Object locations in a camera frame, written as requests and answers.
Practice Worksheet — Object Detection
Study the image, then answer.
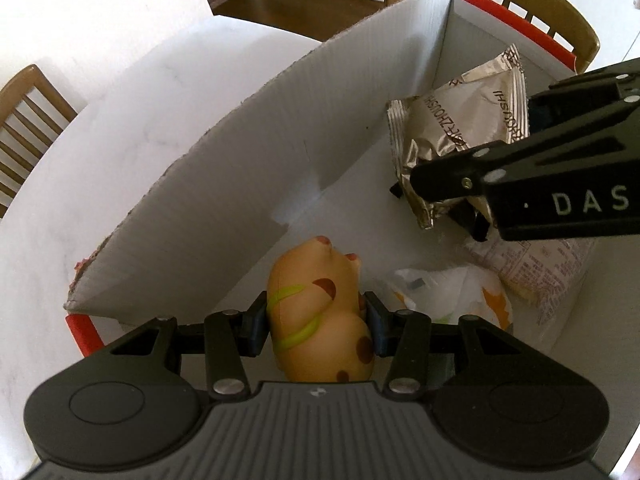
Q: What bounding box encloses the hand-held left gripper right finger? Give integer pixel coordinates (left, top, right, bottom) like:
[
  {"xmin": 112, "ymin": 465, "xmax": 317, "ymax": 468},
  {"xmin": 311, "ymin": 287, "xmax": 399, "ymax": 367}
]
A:
[{"xmin": 364, "ymin": 290, "xmax": 545, "ymax": 402}]

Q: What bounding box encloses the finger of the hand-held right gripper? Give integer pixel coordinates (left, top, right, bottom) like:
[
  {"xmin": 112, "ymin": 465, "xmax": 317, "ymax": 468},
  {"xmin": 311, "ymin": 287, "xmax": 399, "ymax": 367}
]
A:
[
  {"xmin": 410, "ymin": 100, "xmax": 640, "ymax": 206},
  {"xmin": 527, "ymin": 57, "xmax": 640, "ymax": 135}
]

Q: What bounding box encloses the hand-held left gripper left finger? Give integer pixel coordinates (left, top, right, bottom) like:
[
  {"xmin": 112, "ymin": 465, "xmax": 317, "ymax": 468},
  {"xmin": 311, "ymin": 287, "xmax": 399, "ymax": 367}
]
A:
[{"xmin": 82, "ymin": 291, "xmax": 273, "ymax": 402}]

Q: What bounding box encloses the orange squishy animal toy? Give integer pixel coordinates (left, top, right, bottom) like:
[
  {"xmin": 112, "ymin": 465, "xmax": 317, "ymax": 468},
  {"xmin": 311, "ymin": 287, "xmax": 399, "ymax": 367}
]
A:
[{"xmin": 266, "ymin": 236, "xmax": 376, "ymax": 385}]

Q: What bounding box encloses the silver snack packet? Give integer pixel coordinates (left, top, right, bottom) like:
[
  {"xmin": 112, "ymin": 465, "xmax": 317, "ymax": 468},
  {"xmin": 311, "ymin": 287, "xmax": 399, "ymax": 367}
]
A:
[{"xmin": 386, "ymin": 44, "xmax": 531, "ymax": 231}]

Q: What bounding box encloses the red cardboard box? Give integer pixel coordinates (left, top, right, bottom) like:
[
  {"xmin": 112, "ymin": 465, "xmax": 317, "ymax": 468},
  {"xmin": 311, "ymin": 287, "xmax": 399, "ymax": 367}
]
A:
[{"xmin": 62, "ymin": 0, "xmax": 640, "ymax": 386}]

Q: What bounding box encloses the black snack packet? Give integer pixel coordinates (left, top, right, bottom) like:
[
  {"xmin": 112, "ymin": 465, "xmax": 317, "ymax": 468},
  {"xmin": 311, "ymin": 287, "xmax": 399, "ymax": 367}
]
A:
[{"xmin": 389, "ymin": 182, "xmax": 493, "ymax": 243}]

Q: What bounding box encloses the white packet red print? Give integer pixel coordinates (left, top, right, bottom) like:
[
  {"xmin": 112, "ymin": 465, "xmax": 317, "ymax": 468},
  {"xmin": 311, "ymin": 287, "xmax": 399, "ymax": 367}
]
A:
[{"xmin": 462, "ymin": 232, "xmax": 598, "ymax": 308}]

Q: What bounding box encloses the white crumpled plastic wrapper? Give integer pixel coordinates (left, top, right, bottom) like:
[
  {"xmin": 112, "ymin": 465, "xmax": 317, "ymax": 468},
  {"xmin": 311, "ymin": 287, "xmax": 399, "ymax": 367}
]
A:
[{"xmin": 382, "ymin": 266, "xmax": 515, "ymax": 333}]

